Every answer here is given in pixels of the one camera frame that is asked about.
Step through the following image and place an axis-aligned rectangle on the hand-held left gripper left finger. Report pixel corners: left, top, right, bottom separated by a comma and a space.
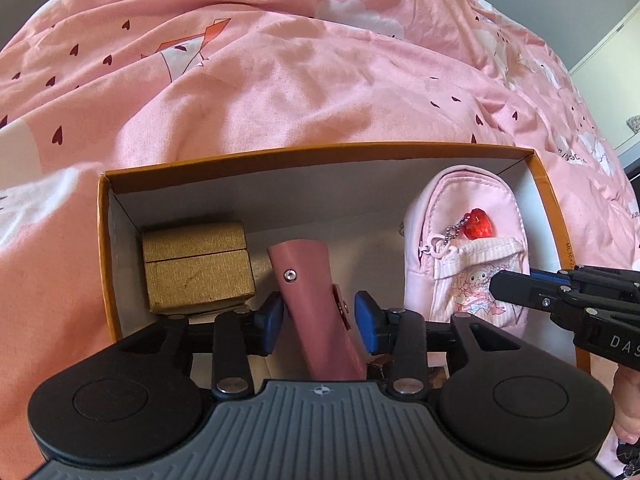
120, 292, 285, 399

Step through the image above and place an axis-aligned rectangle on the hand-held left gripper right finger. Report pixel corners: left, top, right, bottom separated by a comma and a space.
354, 291, 501, 397

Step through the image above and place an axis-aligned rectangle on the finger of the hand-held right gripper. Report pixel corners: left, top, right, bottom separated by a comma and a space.
489, 271, 601, 322
529, 266, 640, 307

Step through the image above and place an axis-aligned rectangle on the pink leather key case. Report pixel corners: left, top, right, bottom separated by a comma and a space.
266, 240, 368, 382

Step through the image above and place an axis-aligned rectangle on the gold gift box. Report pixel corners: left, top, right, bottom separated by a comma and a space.
141, 221, 257, 315

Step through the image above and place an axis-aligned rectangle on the pink mini backpack pouch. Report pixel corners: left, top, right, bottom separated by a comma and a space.
401, 165, 532, 336

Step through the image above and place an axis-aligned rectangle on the orange cardboard box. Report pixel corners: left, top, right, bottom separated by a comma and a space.
96, 142, 593, 397

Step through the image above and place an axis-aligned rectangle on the person's right hand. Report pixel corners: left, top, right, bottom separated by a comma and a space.
611, 364, 640, 443

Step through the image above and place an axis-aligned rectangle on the red heart charm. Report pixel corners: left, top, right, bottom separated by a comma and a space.
461, 208, 495, 239

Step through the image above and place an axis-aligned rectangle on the white cabinet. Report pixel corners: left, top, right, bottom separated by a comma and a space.
570, 7, 640, 151

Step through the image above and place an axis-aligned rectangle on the pink printed blanket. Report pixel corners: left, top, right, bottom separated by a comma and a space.
0, 0, 640, 480

